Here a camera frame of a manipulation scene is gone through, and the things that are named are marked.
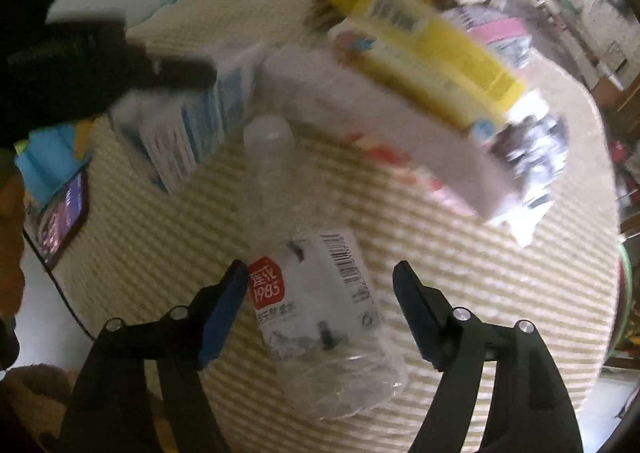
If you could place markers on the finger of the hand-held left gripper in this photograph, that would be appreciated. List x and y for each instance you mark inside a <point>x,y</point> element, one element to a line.
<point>175,73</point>

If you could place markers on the striped beige tablecloth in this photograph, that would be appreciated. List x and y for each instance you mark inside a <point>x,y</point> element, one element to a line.
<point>150,243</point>

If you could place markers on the yellow carton box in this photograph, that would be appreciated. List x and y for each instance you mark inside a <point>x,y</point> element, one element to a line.
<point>450,53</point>

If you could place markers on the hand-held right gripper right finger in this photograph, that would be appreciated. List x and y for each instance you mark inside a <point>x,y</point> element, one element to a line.
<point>417,318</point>

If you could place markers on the dark purple book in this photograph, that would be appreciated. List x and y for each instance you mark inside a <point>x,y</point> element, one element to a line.
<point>65,218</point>

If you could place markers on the crumpled black white wrapper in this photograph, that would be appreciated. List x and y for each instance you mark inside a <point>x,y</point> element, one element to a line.
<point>530,153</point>

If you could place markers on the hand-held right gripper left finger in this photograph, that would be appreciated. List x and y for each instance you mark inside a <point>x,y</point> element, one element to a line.
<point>220,318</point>

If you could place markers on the blue white carton box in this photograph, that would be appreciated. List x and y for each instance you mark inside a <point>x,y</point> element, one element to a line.
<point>200,133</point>

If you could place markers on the blue booklet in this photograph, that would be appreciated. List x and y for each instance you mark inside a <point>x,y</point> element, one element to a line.
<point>50,158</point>

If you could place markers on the clear plastic bottle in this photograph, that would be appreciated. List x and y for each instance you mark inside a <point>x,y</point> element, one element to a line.
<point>320,293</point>

